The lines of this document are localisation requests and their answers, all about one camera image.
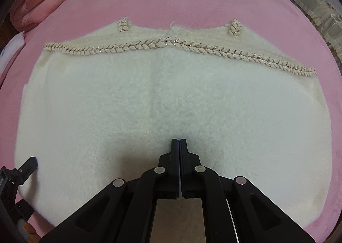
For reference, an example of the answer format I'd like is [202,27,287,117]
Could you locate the small white printed pillow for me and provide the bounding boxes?
[0,32,27,73]

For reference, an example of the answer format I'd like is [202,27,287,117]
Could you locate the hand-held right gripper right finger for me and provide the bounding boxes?
[180,139,316,243]

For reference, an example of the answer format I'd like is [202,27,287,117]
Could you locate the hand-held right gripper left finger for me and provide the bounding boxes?
[39,139,180,243]

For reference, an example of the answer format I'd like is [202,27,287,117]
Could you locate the white fuzzy braided-trim cardigan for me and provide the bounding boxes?
[15,17,334,230]

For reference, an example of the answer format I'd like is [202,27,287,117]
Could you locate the lace-covered furniture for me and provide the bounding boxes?
[284,0,342,60]

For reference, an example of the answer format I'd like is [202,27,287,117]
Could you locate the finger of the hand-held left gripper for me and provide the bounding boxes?
[15,156,38,188]

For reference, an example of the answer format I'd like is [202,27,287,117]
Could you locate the person's left hand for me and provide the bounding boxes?
[22,221,37,236]

